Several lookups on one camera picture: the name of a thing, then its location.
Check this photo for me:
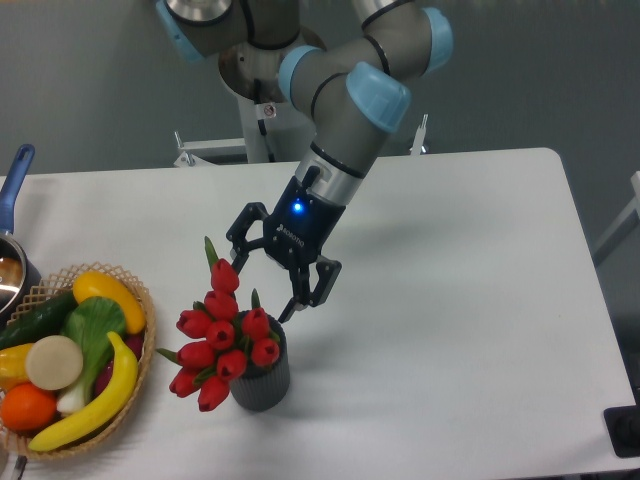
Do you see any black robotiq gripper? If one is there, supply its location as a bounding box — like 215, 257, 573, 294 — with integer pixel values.
226, 175, 346, 324

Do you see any red tulip bouquet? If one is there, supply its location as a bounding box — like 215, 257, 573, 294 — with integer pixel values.
157, 237, 279, 412

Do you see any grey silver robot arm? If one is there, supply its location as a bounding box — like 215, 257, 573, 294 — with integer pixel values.
155, 1, 454, 322

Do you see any dark grey ribbed vase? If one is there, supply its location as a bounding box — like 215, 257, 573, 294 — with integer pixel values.
230, 315, 290, 412

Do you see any dark red fruit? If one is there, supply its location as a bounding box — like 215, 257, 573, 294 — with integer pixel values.
93, 333, 144, 397

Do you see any green bok choy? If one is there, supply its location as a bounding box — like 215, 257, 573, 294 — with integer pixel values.
57, 297, 126, 416

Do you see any woven wicker basket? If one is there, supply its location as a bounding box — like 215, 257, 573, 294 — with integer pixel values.
1, 262, 156, 461

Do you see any green cucumber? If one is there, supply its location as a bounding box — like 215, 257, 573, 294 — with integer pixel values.
1, 290, 78, 349

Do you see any yellow banana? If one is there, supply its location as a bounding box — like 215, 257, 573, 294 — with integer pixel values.
28, 332, 138, 453

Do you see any beige round disc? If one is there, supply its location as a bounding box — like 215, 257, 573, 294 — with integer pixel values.
25, 335, 84, 391

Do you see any yellow bell pepper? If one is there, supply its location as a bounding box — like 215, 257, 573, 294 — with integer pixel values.
0, 343, 33, 392

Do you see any orange fruit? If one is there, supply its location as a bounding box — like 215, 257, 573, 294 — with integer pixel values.
1, 383, 57, 432

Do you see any black device at table edge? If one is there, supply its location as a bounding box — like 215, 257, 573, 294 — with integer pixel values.
603, 405, 639, 458

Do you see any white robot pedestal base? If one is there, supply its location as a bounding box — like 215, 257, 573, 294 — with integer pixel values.
167, 3, 435, 170

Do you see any blue handled saucepan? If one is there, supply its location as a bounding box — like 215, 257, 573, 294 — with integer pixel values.
1, 144, 41, 329

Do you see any white furniture frame right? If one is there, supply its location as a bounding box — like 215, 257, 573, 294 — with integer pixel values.
592, 171, 639, 268

